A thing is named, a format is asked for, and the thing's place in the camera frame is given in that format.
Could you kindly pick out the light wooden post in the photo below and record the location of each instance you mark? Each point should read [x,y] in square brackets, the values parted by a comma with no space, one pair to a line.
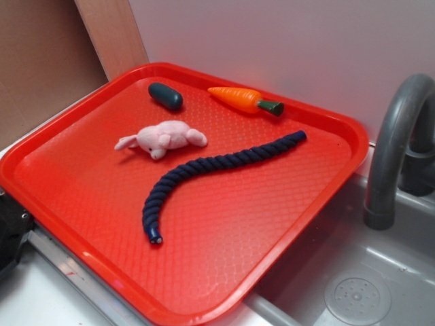
[114,34]

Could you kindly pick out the dark green plastic pickle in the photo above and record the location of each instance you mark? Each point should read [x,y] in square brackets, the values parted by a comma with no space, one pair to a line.
[166,96]

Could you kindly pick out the grey plastic sink basin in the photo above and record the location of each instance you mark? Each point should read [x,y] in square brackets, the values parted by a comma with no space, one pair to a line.
[341,272]

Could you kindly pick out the pink plush pig toy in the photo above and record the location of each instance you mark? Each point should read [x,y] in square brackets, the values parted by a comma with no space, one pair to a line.
[158,139]

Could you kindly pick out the orange plastic carrot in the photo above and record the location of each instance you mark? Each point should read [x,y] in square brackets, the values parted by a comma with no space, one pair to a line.
[246,100]

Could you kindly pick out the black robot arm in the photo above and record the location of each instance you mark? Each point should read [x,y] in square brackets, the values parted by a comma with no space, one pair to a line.
[16,223]

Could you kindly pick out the grey plastic faucet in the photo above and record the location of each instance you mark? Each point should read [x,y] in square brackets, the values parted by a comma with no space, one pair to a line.
[403,158]

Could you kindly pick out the red plastic tray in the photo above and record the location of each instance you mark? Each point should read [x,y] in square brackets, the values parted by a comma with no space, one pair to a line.
[221,231]

